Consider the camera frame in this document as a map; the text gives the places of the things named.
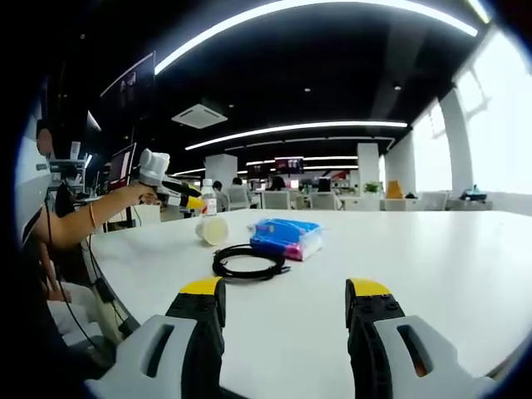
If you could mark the potted green plant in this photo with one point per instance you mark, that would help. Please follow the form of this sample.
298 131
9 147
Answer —
373 188

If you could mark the person's left hand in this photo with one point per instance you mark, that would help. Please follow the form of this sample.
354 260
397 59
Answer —
143 195

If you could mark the low white cabinet row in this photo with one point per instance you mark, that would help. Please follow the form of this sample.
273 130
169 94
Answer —
436 203

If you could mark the white shelf rack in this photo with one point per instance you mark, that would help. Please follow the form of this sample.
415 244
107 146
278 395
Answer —
70 166

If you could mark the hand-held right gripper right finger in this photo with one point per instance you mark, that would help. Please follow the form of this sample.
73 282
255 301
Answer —
399 345

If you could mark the white table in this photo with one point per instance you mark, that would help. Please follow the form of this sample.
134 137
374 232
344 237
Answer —
291 324

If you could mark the white ceiling light strip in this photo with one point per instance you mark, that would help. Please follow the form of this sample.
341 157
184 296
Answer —
270 25
299 129
479 10

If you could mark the white pillar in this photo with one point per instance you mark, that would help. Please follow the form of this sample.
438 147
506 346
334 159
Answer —
368 166
220 168

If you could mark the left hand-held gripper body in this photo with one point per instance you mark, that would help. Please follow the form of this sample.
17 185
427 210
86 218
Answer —
154 166

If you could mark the desk monitor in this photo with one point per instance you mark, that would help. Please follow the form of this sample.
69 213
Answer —
122 168

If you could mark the white paper cup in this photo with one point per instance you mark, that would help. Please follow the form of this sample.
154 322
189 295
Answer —
214 232

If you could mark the large window with white blinds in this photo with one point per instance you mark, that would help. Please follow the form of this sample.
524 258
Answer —
494 124

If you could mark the ceiling air vent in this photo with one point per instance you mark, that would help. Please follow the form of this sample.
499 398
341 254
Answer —
199 114

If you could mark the group of white office chairs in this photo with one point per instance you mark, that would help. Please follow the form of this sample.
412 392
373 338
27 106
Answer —
276 199

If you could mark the orange object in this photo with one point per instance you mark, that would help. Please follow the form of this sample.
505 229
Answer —
395 189

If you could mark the clear water bottle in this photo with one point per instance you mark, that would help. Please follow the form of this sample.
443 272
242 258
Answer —
210 199

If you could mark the hanging display screen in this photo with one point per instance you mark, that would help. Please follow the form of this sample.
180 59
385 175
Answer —
289 164

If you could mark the person's legs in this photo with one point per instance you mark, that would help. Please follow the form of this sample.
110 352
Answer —
83 307

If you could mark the hanging dark monitor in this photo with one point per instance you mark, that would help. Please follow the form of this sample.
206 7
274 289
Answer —
129 83

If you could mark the blue tissue pack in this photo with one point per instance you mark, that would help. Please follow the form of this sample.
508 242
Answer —
282 239

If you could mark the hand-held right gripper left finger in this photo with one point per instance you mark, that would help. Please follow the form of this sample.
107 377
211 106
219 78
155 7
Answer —
166 345

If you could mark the dark bag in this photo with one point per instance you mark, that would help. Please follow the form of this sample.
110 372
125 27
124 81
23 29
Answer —
474 193

